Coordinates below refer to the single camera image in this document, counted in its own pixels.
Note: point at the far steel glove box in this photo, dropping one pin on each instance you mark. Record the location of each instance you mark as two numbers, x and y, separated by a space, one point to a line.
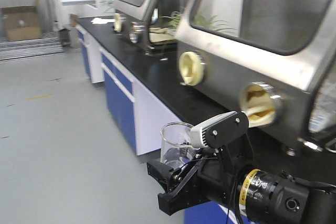
149 24

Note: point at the steel floor gratings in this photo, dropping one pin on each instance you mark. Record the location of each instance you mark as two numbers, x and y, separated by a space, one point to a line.
48 44

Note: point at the brown cardboard box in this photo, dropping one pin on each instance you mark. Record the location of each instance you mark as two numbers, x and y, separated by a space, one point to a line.
22 22

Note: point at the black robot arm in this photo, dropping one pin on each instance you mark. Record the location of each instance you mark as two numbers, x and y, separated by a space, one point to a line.
269 198

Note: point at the steel glove box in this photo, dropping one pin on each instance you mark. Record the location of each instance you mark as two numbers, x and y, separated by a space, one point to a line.
149 24
272 59

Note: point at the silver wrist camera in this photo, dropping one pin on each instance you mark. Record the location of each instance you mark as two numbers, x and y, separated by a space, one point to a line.
219 130

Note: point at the blue white lab bench cabinet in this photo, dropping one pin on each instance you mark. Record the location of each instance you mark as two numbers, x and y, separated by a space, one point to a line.
143 93

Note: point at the clear glass beaker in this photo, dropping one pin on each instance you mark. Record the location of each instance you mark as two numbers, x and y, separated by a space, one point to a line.
176 149

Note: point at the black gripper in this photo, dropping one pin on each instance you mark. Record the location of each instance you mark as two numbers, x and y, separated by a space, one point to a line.
209 176

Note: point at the near steel glove box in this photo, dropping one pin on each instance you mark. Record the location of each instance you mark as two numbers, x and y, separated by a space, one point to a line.
272 59

